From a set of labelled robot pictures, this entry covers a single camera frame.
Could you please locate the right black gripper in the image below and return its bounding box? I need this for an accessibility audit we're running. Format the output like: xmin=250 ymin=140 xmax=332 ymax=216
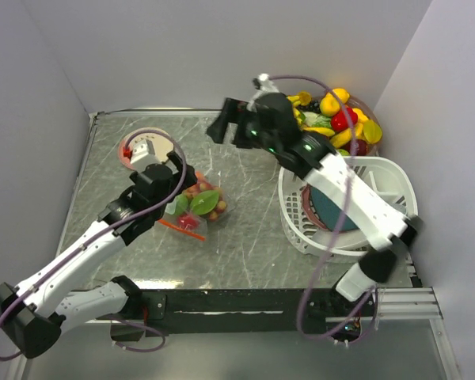
xmin=206 ymin=99 xmax=280 ymax=157

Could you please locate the lychee cluster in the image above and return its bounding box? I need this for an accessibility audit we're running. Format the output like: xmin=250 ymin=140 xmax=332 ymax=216
xmin=183 ymin=180 xmax=229 ymax=222

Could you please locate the clear orange zip top bag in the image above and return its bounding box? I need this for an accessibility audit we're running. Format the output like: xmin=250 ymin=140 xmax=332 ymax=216
xmin=158 ymin=171 xmax=233 ymax=241

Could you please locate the red apple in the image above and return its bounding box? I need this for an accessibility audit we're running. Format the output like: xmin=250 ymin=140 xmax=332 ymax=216
xmin=177 ymin=213 xmax=200 ymax=230

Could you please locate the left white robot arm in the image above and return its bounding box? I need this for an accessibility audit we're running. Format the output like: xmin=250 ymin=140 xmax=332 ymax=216
xmin=0 ymin=150 xmax=196 ymax=362

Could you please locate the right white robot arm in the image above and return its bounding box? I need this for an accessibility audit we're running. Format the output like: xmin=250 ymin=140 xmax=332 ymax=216
xmin=207 ymin=93 xmax=423 ymax=316

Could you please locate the pink and cream plate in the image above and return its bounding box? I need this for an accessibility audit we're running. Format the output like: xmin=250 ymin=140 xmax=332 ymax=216
xmin=118 ymin=127 xmax=174 ymax=170

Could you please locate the green leaf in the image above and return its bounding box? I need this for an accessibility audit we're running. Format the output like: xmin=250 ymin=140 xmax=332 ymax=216
xmin=190 ymin=190 xmax=220 ymax=216

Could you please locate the yellow banana bunch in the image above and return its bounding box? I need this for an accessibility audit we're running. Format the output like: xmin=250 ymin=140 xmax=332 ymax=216
xmin=287 ymin=91 xmax=312 ymax=126

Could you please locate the red bell pepper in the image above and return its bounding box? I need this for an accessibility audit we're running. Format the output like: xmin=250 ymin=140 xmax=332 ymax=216
xmin=331 ymin=107 xmax=359 ymax=132

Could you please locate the pink plate in basket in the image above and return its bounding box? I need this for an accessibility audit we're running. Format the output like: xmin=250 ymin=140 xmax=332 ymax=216
xmin=301 ymin=184 xmax=328 ymax=230

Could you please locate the yellow lemon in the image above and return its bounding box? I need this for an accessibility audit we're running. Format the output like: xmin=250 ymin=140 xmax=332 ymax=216
xmin=325 ymin=88 xmax=350 ymax=104

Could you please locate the clear brown fruit bowl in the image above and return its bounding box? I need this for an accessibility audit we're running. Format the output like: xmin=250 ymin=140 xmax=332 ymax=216
xmin=299 ymin=95 xmax=381 ymax=155

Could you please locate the teal plate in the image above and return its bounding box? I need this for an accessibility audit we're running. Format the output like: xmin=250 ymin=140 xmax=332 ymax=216
xmin=309 ymin=187 xmax=341 ymax=231

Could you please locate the yellow star fruit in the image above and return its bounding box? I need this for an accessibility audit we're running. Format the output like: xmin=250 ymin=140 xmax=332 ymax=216
xmin=363 ymin=120 xmax=382 ymax=145

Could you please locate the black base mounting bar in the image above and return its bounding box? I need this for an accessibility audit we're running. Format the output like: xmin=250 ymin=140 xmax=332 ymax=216
xmin=113 ymin=276 xmax=377 ymax=336

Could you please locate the white plate in basket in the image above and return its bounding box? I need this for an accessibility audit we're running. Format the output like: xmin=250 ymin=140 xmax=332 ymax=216
xmin=311 ymin=230 xmax=368 ymax=250

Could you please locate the white plastic dish basket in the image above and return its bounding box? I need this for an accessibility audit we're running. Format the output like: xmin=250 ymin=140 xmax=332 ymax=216
xmin=278 ymin=156 xmax=418 ymax=262

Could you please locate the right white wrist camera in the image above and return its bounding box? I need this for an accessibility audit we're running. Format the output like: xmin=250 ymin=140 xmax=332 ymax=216
xmin=246 ymin=74 xmax=279 ymax=112

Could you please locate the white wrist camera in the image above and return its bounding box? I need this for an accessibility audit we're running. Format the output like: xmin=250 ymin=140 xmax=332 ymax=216
xmin=246 ymin=74 xmax=279 ymax=112
xmin=122 ymin=140 xmax=159 ymax=173

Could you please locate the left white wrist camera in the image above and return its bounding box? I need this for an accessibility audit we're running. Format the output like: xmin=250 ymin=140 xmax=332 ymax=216
xmin=122 ymin=140 xmax=159 ymax=173

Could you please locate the aluminium frame rail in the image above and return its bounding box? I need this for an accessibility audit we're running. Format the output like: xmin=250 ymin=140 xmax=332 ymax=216
xmin=378 ymin=287 xmax=443 ymax=320

